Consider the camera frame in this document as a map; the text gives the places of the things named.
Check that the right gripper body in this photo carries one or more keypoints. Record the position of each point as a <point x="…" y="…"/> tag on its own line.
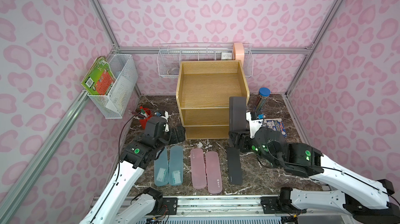
<point x="237" y="138"/>

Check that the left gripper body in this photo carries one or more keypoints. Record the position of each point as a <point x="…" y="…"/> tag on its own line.
<point x="174" y="134"/>

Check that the black pencil case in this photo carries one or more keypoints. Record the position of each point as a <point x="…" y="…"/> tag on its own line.
<point x="237" y="114"/>
<point x="235" y="175"/>

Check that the pink pencil case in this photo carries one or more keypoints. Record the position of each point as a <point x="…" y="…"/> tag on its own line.
<point x="213" y="173"/>
<point x="198" y="169"/>

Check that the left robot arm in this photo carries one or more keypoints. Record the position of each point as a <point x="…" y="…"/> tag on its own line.
<point x="134" y="160"/>

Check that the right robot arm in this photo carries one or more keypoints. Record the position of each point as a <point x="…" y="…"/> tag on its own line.
<point x="366" y="200"/>

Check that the wooden three-tier shelf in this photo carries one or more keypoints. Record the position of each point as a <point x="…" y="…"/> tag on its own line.
<point x="203" y="92"/>

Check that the blue-lid pencil tube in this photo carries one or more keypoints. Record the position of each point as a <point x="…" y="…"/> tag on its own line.
<point x="262" y="97"/>

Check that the red pen cup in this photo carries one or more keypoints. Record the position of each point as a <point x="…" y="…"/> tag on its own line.
<point x="144" y="114"/>

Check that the blue white box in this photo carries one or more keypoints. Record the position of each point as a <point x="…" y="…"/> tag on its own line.
<point x="276" y="124"/>

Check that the white paper in basket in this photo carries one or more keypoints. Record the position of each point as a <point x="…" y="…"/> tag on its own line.
<point x="119" y="95"/>

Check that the white mesh basket left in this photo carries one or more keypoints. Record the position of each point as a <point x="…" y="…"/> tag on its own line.
<point x="120" y="64"/>

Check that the green red booklet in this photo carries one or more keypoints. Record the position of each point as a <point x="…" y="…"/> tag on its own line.
<point x="99" y="80"/>

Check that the small white socket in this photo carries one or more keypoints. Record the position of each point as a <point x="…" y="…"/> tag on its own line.
<point x="226" y="56"/>

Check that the pink box in rack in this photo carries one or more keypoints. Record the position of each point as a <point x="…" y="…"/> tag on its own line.
<point x="238" y="52"/>

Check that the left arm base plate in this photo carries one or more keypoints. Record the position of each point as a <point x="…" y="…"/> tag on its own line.
<point x="168" y="204"/>

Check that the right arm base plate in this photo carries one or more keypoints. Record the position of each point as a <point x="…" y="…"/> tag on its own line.
<point x="276" y="205"/>

